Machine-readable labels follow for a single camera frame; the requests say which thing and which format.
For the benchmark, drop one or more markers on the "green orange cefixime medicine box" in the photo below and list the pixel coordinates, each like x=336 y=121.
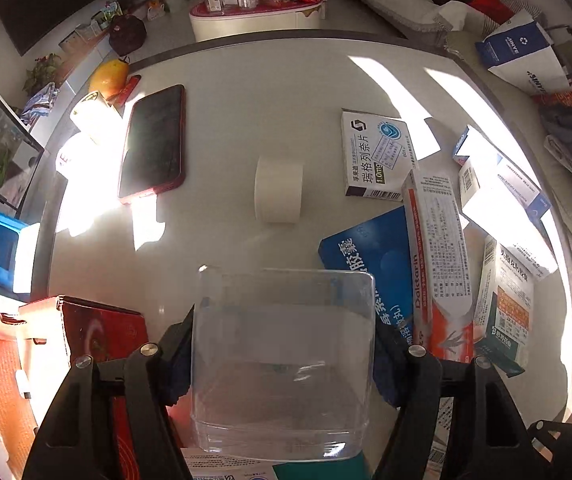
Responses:
x=504 y=310

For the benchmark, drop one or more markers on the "blue plastic stool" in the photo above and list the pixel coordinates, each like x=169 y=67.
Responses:
x=17 y=250

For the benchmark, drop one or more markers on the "clear plastic container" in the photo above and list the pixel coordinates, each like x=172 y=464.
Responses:
x=282 y=363

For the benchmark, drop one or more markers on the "white repaglinide stamped box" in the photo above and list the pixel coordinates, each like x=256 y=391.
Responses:
x=378 y=154

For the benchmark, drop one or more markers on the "blue capsule medicine box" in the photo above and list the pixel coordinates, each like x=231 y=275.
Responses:
x=379 y=247

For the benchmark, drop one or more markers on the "red case smartphone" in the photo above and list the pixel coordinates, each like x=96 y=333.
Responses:
x=154 y=159

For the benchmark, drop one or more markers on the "white teal triangle medicine box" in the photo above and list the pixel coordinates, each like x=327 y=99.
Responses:
x=205 y=465

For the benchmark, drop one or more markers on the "white tape roll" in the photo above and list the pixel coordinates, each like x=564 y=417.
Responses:
x=278 y=186

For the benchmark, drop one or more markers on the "white blue paper shopping bag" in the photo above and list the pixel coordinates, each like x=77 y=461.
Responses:
x=520 y=52

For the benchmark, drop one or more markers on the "red round coffee table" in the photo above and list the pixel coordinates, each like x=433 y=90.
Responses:
x=213 y=19

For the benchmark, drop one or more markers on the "orange fruit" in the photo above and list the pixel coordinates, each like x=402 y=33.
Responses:
x=109 y=78

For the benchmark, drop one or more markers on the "potted green plant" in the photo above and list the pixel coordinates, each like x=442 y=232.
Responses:
x=42 y=73

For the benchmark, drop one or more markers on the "long white blue medicine box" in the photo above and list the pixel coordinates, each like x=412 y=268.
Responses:
x=504 y=202

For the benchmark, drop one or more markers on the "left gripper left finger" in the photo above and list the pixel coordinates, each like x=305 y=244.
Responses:
x=77 y=438

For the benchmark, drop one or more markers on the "red white Daktarin box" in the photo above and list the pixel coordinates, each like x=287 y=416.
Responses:
x=442 y=295

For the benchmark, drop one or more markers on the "olive green armchair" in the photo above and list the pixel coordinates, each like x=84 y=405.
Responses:
x=520 y=113

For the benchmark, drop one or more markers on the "red cardboard fruit box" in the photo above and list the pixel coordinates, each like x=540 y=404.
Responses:
x=38 y=344

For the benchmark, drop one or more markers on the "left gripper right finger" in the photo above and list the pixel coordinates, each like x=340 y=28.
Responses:
x=487 y=439

